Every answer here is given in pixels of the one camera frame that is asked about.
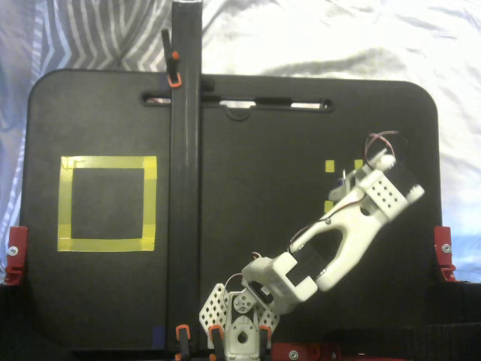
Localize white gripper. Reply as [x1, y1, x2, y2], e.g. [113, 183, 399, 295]
[328, 150, 397, 202]

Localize red table clamp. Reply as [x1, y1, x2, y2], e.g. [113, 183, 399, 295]
[433, 225, 458, 283]
[5, 225, 30, 286]

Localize black flat bar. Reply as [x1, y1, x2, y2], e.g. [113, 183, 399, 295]
[167, 0, 204, 356]

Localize black curved backdrop sheet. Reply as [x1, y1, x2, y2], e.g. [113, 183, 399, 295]
[0, 280, 481, 361]

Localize small orange clamp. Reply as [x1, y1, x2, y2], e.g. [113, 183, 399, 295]
[258, 326, 272, 356]
[175, 324, 192, 361]

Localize orange black spring clamp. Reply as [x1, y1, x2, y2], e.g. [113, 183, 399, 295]
[160, 29, 184, 89]

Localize yellow tape square outline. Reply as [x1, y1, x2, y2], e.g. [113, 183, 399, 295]
[56, 155, 158, 253]

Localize red white servo wires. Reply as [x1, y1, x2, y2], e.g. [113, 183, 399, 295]
[363, 130, 410, 161]

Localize red post bracket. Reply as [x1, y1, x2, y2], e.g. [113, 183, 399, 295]
[270, 341, 342, 361]

